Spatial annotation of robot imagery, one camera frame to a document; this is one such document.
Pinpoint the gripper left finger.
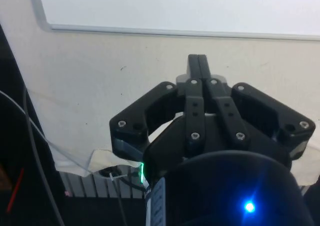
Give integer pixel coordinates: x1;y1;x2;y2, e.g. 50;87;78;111
109;54;207;161

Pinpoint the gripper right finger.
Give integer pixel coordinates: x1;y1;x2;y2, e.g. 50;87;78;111
198;54;316;160

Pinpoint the white flat whiteboard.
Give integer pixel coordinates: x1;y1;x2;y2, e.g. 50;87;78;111
27;0;320;42

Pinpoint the white cable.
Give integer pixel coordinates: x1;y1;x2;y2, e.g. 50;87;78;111
0;90;91;173

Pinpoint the red cable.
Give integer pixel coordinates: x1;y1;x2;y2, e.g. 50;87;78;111
6;167;25;213

